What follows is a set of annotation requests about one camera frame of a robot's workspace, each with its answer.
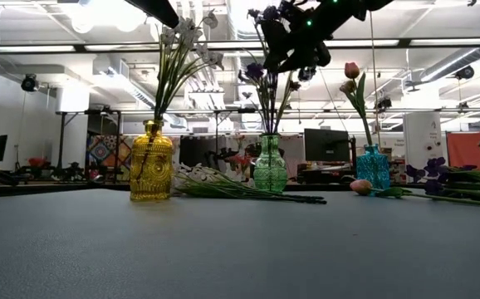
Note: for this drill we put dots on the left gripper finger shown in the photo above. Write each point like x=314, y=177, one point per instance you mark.
x=161, y=10

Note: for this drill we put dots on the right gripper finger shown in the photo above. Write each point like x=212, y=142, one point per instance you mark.
x=279, y=45

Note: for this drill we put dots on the purple artificial flower bunch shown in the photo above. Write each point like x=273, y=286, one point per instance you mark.
x=270, y=104
x=435, y=166

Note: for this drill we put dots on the white artificial flower bunch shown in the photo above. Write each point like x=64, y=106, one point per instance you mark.
x=173, y=70
x=223, y=187

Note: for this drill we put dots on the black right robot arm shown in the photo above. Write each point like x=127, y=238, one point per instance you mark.
x=375, y=4

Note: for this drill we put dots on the green glass vase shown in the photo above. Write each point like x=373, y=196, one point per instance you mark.
x=270, y=166

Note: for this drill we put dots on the red background flowers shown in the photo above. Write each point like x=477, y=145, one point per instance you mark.
x=240, y=161
x=36, y=162

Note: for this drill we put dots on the blue glass vase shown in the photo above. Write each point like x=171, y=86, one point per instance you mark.
x=373, y=168

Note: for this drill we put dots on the yellow glass vase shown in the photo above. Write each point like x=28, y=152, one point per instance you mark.
x=151, y=166

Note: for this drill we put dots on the black computer monitor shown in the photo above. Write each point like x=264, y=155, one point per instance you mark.
x=326, y=145

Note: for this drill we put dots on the black partition panel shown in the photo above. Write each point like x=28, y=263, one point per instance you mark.
x=198, y=149

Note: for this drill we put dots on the white pillar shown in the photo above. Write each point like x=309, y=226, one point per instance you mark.
x=422, y=137

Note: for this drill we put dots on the colourful patterned quilt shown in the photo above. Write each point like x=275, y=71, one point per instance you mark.
x=103, y=151

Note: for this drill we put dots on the orange partition panel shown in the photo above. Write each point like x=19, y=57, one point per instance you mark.
x=470, y=149

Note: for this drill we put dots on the black ceiling camera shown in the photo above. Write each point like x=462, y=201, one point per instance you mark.
x=384, y=103
x=29, y=83
x=465, y=72
x=306, y=75

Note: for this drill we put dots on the black aluminium table frame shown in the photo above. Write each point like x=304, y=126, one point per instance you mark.
x=57, y=189

